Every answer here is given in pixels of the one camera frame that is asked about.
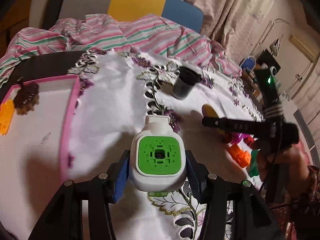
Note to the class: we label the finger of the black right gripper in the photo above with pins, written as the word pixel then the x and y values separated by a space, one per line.
pixel 235 126

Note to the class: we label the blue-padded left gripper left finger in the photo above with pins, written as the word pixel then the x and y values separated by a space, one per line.
pixel 120 176

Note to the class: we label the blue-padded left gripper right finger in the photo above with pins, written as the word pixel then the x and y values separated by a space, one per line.
pixel 197 175

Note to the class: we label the small red block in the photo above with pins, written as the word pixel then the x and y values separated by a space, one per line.
pixel 248 140

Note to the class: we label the magenta flared cup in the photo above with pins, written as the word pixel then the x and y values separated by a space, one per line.
pixel 233 138

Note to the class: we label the orange interlocking cube block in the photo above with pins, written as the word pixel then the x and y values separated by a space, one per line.
pixel 241 157

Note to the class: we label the white green plug adapter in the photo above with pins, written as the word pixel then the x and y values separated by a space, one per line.
pixel 157 158

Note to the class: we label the green flared cup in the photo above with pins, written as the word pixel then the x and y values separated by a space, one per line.
pixel 253 167

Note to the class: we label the yellow corn toy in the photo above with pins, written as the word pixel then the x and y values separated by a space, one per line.
pixel 208 111

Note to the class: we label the black cup with flared base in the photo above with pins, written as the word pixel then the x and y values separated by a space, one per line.
pixel 185 82

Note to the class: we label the person's patterned sleeve forearm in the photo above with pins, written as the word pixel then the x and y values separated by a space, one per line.
pixel 299 217

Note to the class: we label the wooden shelf with clutter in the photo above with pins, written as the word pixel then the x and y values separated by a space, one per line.
pixel 249 83

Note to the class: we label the blue chair back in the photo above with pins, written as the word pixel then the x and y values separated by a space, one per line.
pixel 248 63

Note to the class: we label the white floral embroidered tablecloth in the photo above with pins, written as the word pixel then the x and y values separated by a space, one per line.
pixel 124 95

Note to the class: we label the pink-rimmed white tray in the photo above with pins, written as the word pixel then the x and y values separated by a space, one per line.
pixel 34 154

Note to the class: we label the white air conditioner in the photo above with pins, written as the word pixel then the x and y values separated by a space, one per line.
pixel 309 53

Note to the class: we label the beige patterned curtain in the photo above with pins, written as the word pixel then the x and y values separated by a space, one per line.
pixel 233 23

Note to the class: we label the brown toy figure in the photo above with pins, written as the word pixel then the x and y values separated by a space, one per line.
pixel 26 98

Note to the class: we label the orange yellow perforated block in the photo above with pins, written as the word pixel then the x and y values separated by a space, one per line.
pixel 6 114

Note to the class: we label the pink green striped cloth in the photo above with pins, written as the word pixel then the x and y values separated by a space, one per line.
pixel 100 31

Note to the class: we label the grey yellow blue chair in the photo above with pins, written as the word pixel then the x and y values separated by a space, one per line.
pixel 45 13

